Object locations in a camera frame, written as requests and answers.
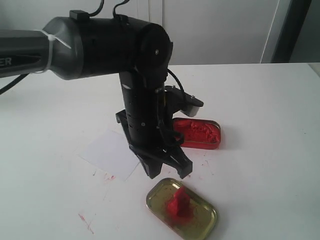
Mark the white cabinet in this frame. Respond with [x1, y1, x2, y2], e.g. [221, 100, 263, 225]
[0, 0, 288, 65]

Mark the white paper sheet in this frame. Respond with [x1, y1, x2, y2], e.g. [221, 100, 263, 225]
[79, 130, 139, 181]

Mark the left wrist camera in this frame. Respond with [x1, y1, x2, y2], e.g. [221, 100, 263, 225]
[165, 85, 204, 117]

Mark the white cable tie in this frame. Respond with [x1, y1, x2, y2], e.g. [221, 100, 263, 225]
[34, 29, 71, 74]

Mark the red stamp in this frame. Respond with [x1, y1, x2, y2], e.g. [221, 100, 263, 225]
[166, 187, 190, 218]

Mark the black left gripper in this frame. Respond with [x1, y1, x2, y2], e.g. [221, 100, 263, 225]
[116, 84, 193, 179]

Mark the gold tin lid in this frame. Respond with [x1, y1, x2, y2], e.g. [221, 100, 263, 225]
[146, 177, 218, 240]

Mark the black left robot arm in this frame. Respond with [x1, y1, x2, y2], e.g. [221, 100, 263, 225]
[0, 10, 193, 178]

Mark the red ink paste tin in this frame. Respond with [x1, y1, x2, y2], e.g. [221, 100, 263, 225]
[173, 117, 222, 150]

